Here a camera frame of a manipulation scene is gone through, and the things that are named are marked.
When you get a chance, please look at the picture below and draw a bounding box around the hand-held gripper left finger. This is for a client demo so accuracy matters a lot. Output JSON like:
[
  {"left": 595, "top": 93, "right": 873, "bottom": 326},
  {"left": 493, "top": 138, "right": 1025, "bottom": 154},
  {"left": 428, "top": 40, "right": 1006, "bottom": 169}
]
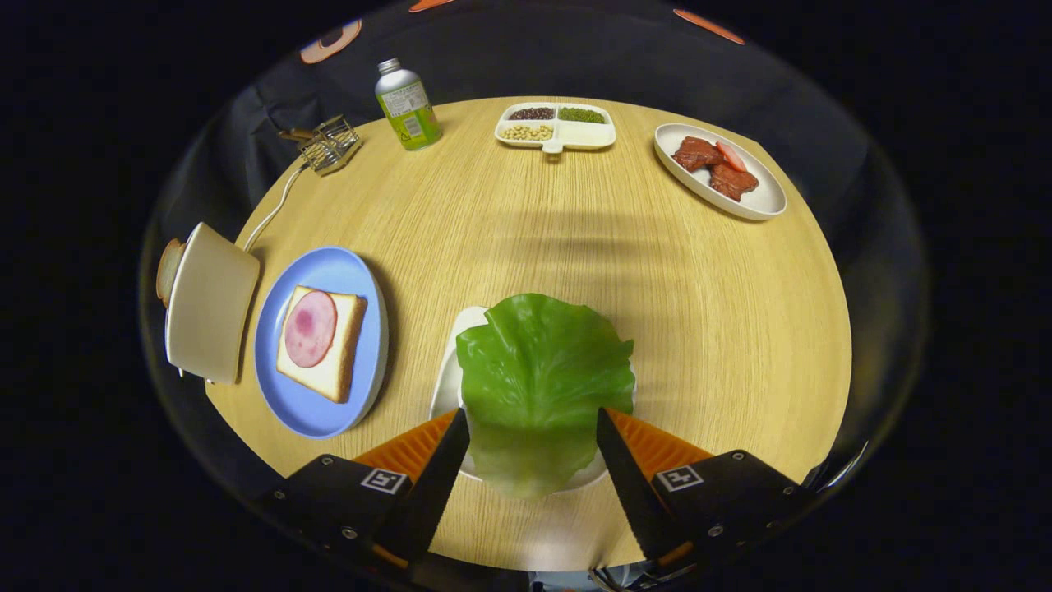
[{"left": 251, "top": 409, "right": 471, "bottom": 576}]

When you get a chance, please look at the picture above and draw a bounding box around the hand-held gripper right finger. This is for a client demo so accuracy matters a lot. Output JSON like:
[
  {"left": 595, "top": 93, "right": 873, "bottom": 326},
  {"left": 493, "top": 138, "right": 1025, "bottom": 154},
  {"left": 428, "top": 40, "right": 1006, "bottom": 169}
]
[{"left": 596, "top": 407, "right": 814, "bottom": 576}]

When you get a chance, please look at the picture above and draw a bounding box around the green lettuce leaf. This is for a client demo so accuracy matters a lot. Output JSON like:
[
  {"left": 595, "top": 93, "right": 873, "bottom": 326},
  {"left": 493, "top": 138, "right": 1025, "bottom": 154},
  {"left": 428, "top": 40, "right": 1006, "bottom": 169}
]
[{"left": 456, "top": 294, "right": 636, "bottom": 500}]

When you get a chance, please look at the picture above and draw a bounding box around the toasted brown bread slice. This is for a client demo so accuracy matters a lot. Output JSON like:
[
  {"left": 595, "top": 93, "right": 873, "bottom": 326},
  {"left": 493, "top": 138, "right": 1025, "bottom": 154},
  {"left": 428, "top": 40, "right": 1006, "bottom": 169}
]
[{"left": 156, "top": 238, "right": 187, "bottom": 307}]

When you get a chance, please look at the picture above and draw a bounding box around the small white dish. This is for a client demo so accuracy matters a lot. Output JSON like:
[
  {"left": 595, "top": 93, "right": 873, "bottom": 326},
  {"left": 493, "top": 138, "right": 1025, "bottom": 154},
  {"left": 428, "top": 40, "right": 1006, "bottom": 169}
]
[{"left": 429, "top": 306, "right": 638, "bottom": 494}]

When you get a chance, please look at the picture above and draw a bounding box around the blue round plate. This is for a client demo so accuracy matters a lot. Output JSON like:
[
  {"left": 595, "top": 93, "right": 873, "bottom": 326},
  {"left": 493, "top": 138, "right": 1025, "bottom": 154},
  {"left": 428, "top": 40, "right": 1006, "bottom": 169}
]
[{"left": 253, "top": 246, "right": 390, "bottom": 440}]

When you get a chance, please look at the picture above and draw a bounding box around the white bread slice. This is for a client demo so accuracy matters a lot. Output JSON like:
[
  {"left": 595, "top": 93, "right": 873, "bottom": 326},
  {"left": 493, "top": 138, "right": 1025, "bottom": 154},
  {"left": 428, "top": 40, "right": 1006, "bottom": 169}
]
[{"left": 275, "top": 285, "right": 368, "bottom": 404}]

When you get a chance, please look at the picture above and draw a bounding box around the pink ham slice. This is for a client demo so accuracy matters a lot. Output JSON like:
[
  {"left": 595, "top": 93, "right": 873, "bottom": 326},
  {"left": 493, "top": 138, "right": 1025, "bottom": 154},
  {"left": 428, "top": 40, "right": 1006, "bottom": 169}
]
[{"left": 284, "top": 290, "right": 339, "bottom": 368}]

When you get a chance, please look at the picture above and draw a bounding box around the white toaster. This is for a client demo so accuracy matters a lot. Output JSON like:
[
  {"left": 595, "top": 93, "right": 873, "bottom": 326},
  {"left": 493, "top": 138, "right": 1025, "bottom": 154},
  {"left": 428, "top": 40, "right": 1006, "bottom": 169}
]
[{"left": 163, "top": 222, "right": 261, "bottom": 386}]

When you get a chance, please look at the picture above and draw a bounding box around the oval white plate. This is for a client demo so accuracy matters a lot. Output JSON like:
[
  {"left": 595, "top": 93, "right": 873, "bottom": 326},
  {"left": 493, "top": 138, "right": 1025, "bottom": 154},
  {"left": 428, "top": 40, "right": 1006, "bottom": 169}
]
[{"left": 654, "top": 123, "right": 787, "bottom": 221}]

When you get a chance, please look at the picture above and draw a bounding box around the brown meat slice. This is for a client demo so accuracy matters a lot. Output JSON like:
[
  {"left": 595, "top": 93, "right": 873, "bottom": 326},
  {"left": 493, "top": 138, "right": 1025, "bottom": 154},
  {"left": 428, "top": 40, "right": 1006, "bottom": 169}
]
[
  {"left": 672, "top": 136, "right": 724, "bottom": 173},
  {"left": 708, "top": 163, "right": 760, "bottom": 202}
]

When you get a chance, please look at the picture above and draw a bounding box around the white divided dish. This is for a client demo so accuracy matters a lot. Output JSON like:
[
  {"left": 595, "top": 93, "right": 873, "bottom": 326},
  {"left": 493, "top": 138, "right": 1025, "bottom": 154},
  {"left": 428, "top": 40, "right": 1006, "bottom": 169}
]
[{"left": 494, "top": 102, "right": 617, "bottom": 155}]

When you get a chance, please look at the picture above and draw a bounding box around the green bottle with silver cap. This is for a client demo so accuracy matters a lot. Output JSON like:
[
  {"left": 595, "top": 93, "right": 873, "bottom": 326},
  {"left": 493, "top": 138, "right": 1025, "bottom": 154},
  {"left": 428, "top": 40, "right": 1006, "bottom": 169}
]
[{"left": 376, "top": 58, "right": 443, "bottom": 151}]

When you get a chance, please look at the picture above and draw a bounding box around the white toaster cable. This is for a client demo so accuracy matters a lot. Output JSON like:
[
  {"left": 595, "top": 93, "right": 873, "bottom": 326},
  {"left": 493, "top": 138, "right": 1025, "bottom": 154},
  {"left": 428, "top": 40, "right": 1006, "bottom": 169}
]
[{"left": 243, "top": 163, "right": 309, "bottom": 252}]

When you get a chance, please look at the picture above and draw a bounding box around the metal wire basket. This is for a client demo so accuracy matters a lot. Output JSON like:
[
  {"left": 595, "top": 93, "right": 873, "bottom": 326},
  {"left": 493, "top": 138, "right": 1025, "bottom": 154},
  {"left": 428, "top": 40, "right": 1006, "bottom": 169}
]
[{"left": 298, "top": 115, "right": 363, "bottom": 177}]

